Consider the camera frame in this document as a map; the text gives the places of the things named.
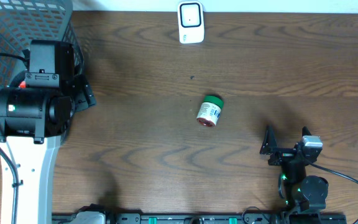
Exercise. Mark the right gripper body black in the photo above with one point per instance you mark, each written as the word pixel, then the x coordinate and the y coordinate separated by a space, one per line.
pixel 282 156

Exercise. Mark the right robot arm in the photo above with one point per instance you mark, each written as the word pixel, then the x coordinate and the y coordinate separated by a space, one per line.
pixel 305 195

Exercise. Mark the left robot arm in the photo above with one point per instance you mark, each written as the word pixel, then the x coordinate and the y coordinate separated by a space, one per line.
pixel 36 110

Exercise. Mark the grey plastic mesh basket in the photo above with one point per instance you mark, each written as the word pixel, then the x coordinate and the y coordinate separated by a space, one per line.
pixel 22 21

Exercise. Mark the green lid white jar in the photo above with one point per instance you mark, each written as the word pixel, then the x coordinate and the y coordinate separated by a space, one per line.
pixel 210 111

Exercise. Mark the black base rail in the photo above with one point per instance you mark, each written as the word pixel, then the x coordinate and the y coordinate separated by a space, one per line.
pixel 135 218

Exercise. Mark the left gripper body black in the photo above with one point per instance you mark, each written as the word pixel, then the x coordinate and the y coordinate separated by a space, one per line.
pixel 83 93

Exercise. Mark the white barcode scanner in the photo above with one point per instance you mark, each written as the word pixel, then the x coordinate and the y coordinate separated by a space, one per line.
pixel 190 22

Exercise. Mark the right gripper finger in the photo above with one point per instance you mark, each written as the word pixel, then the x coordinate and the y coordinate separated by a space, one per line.
pixel 269 144
pixel 305 131

